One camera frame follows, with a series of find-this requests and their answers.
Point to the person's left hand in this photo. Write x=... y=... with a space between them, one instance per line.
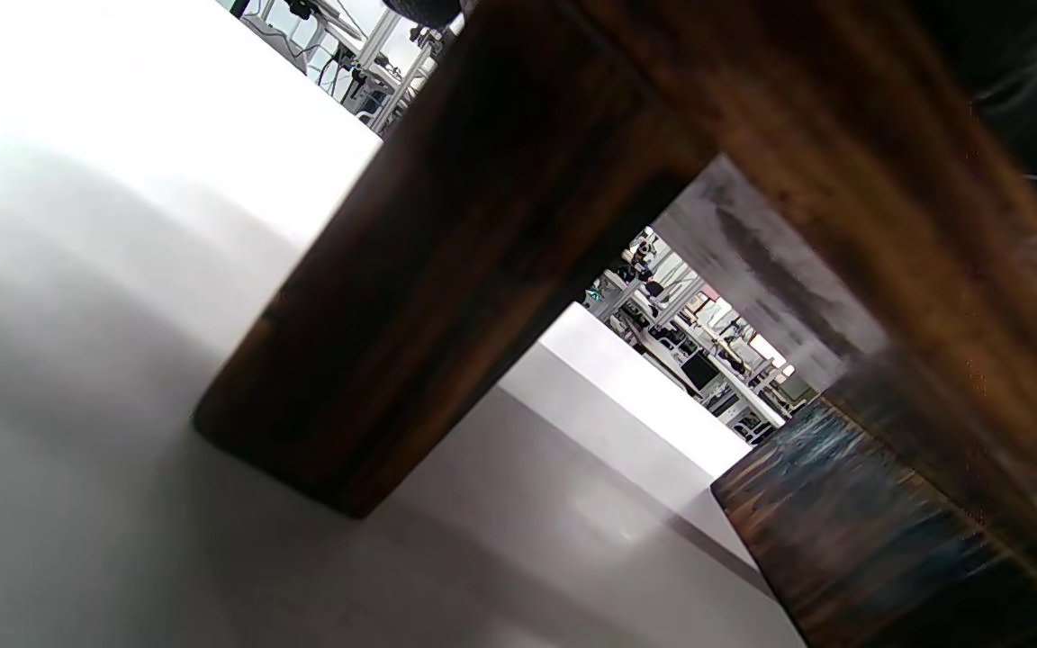
x=1032 y=81

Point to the brown wooden stool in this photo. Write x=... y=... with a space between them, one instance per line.
x=482 y=225

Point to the black monitor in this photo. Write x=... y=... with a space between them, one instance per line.
x=698 y=369

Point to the black mesh office chair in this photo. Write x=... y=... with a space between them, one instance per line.
x=424 y=9

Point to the white frame workstations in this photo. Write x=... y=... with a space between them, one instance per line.
x=716 y=351

